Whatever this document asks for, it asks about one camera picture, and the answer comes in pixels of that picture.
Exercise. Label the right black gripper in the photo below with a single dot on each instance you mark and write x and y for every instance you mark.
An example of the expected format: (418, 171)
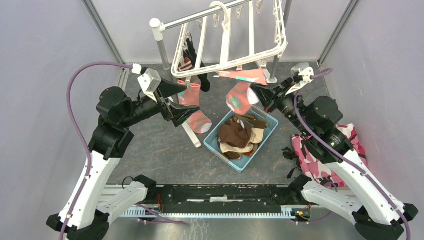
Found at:
(266, 95)

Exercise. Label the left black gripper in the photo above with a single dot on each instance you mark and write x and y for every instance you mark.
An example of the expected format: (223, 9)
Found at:
(178, 112)

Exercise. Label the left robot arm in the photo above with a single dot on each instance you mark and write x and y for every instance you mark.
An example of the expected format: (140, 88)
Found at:
(86, 218)

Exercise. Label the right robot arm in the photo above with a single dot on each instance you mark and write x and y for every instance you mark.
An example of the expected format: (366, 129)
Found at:
(375, 213)

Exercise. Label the grey sock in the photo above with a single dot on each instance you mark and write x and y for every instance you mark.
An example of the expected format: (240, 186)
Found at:
(185, 64)

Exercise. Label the light blue plastic basket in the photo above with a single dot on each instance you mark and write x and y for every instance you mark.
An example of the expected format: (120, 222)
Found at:
(239, 165)

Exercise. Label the black sock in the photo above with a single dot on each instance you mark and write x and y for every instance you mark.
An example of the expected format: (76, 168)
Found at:
(191, 54)

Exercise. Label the white sock drying rack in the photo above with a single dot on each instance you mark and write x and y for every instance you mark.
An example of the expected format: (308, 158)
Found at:
(222, 17)

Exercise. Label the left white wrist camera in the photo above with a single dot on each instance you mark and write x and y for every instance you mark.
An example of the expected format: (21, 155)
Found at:
(149, 80)

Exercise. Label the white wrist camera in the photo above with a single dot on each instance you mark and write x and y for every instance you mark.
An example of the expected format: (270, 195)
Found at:
(302, 74)
(149, 80)

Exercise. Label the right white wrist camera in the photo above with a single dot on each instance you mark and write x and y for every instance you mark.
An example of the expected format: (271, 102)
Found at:
(302, 74)

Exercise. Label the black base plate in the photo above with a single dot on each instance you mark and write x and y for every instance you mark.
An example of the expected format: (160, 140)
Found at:
(223, 199)

